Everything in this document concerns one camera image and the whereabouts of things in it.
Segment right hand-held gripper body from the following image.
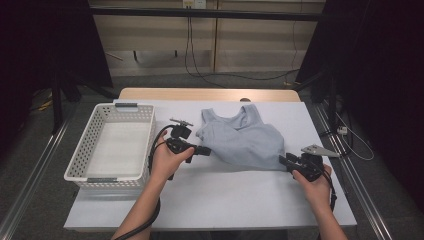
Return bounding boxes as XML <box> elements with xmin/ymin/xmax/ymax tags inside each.
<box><xmin>291</xmin><ymin>143</ymin><xmax>341</xmax><ymax>183</ymax></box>

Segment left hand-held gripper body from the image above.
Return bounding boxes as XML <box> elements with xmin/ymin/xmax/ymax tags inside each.
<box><xmin>165</xmin><ymin>117</ymin><xmax>198</xmax><ymax>164</ymax></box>

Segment light blue tank top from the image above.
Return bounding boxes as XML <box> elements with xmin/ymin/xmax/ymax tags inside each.
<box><xmin>195</xmin><ymin>103</ymin><xmax>287</xmax><ymax>172</ymax></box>

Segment white perforated plastic basket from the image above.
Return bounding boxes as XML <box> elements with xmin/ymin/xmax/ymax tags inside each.
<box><xmin>63</xmin><ymin>102</ymin><xmax>157</xmax><ymax>191</ymax></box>

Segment person's left hand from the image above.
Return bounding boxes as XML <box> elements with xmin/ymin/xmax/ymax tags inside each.
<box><xmin>149</xmin><ymin>129</ymin><xmax>196</xmax><ymax>183</ymax></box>

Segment person's right hand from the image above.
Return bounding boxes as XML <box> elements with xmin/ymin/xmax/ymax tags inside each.
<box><xmin>292</xmin><ymin>164</ymin><xmax>334</xmax><ymax>214</ymax></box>

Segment white table mat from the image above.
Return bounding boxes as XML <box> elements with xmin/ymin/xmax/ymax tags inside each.
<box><xmin>63</xmin><ymin>99</ymin><xmax>358</xmax><ymax>232</ymax></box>

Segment black metal stand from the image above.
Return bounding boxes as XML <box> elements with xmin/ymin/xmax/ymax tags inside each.
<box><xmin>293</xmin><ymin>71</ymin><xmax>338</xmax><ymax>129</ymax></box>
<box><xmin>49</xmin><ymin>71</ymin><xmax>118</xmax><ymax>135</ymax></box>

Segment black curtain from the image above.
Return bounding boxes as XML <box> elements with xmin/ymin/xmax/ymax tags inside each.
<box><xmin>0</xmin><ymin>0</ymin><xmax>114</xmax><ymax>158</ymax></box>
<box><xmin>294</xmin><ymin>0</ymin><xmax>424</xmax><ymax>214</ymax></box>

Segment black horizontal metal bar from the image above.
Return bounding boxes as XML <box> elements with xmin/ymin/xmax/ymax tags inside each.
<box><xmin>89</xmin><ymin>7</ymin><xmax>326</xmax><ymax>23</ymax></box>

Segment right hand-held gripper cable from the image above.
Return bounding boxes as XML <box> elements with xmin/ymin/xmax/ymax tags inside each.
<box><xmin>318</xmin><ymin>166</ymin><xmax>338</xmax><ymax>214</ymax></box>

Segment hand-held gripper cable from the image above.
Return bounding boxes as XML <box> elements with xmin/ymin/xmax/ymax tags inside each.
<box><xmin>318</xmin><ymin>166</ymin><xmax>338</xmax><ymax>214</ymax></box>
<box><xmin>113</xmin><ymin>124</ymin><xmax>178</xmax><ymax>240</ymax></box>

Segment black floor cable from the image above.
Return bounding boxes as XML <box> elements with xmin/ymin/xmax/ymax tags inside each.
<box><xmin>319</xmin><ymin>109</ymin><xmax>354</xmax><ymax>159</ymax></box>

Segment white floor cable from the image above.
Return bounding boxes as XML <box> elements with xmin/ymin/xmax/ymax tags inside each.
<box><xmin>334</xmin><ymin>111</ymin><xmax>376</xmax><ymax>162</ymax></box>

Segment left hand-held gripper cable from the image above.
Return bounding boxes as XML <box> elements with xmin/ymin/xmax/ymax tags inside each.
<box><xmin>113</xmin><ymin>124</ymin><xmax>178</xmax><ymax>240</ymax></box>

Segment black wall socket cable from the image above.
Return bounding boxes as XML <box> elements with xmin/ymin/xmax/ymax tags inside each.
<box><xmin>184</xmin><ymin>7</ymin><xmax>228</xmax><ymax>89</ymax></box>
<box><xmin>189</xmin><ymin>7</ymin><xmax>301</xmax><ymax>82</ymax></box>

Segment thin black wall cable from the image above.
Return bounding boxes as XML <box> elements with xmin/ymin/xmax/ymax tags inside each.
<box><xmin>290</xmin><ymin>0</ymin><xmax>304</xmax><ymax>73</ymax></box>

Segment yellow floor cable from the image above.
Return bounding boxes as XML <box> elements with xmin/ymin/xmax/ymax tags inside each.
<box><xmin>29</xmin><ymin>89</ymin><xmax>55</xmax><ymax>113</ymax></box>

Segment white wall socket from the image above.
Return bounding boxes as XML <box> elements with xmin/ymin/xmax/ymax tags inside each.
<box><xmin>182</xmin><ymin>0</ymin><xmax>207</xmax><ymax>10</ymax></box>

